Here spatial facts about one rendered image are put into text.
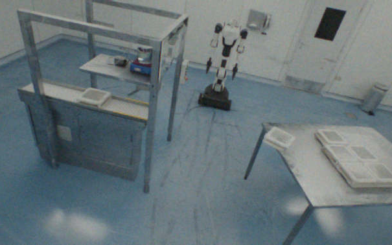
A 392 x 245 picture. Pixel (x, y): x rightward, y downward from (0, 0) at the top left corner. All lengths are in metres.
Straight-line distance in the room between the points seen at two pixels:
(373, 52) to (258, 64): 2.32
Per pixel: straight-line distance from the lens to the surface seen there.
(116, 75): 2.24
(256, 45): 5.94
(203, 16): 5.85
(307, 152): 2.73
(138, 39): 2.03
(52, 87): 3.02
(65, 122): 2.96
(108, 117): 2.57
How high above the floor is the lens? 2.33
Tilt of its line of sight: 34 degrees down
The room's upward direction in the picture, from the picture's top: 11 degrees clockwise
